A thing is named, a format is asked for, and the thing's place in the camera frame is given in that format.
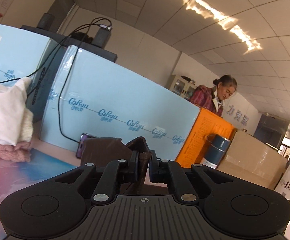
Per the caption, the brown cardboard box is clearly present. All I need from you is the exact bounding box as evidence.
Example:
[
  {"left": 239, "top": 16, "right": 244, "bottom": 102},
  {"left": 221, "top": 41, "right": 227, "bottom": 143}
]
[{"left": 217, "top": 130, "right": 287, "bottom": 190}]

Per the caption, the light blue carton left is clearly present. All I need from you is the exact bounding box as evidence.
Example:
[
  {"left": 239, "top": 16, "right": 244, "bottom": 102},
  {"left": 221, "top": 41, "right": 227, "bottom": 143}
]
[{"left": 0, "top": 24, "right": 66, "bottom": 122}]

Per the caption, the woman in plaid jacket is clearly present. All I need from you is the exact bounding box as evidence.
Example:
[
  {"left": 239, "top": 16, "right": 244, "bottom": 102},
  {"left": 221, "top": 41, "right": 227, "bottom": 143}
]
[{"left": 189, "top": 75, "right": 237, "bottom": 117}]

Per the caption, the black power adapter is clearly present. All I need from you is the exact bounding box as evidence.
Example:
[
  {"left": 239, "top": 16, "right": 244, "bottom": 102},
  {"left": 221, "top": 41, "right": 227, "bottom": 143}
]
[{"left": 92, "top": 27, "right": 111, "bottom": 49}]

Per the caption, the white garment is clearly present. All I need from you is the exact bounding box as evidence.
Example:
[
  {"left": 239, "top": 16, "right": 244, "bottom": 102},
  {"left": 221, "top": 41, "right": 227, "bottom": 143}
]
[{"left": 0, "top": 77, "right": 31, "bottom": 146}]

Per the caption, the smartphone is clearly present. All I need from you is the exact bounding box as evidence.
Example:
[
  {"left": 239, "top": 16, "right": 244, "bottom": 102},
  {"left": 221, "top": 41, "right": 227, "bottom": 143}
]
[{"left": 75, "top": 132, "right": 97, "bottom": 159}]

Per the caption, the pink knitted garment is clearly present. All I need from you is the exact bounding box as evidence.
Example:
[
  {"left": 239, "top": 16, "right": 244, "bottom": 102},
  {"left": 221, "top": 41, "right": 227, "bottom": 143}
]
[{"left": 0, "top": 141, "right": 31, "bottom": 163}]

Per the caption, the brown garment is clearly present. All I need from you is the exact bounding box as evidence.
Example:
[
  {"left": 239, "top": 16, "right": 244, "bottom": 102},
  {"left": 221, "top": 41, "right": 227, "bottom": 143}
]
[{"left": 80, "top": 137, "right": 168, "bottom": 196}]

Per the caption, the light blue carton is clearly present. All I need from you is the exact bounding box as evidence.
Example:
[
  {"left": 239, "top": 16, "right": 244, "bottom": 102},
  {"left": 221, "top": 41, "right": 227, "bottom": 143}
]
[
  {"left": 0, "top": 24, "right": 66, "bottom": 122},
  {"left": 40, "top": 46, "right": 199, "bottom": 160}
]

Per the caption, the orange cardboard box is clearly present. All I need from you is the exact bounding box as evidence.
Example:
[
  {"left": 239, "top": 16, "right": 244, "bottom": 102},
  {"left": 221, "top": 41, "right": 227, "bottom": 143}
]
[{"left": 175, "top": 108, "right": 236, "bottom": 168}]

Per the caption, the cream knitted garment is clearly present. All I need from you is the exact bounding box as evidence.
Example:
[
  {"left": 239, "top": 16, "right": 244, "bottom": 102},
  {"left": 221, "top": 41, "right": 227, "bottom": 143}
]
[{"left": 18, "top": 108, "right": 33, "bottom": 142}]

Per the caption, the dark blue vacuum bottle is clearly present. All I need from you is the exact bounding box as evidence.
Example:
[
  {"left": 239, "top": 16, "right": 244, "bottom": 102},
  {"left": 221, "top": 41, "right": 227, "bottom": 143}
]
[{"left": 200, "top": 134, "right": 231, "bottom": 169}]

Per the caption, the light blue carton right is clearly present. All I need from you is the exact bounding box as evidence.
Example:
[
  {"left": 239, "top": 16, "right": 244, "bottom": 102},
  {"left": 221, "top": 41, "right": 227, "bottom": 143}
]
[{"left": 40, "top": 46, "right": 199, "bottom": 160}]

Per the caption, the black charging cable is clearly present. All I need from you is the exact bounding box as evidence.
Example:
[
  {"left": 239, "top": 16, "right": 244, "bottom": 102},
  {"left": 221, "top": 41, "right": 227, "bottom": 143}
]
[{"left": 0, "top": 17, "right": 113, "bottom": 144}]

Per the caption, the anime desk mat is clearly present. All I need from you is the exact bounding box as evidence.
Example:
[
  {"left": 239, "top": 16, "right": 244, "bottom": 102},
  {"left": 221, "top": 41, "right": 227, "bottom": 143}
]
[{"left": 0, "top": 149, "right": 76, "bottom": 239}]

